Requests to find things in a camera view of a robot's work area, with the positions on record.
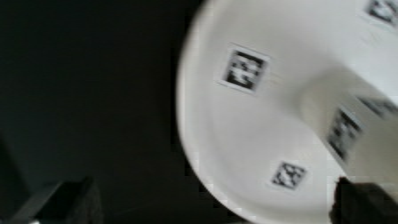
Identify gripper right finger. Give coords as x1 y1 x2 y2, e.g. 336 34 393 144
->
329 177 398 224

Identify white cylindrical table leg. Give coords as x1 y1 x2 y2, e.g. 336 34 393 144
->
301 72 398 190

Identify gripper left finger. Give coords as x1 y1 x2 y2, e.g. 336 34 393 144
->
11 177 105 224

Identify white round table top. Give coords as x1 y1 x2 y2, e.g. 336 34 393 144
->
176 0 398 224

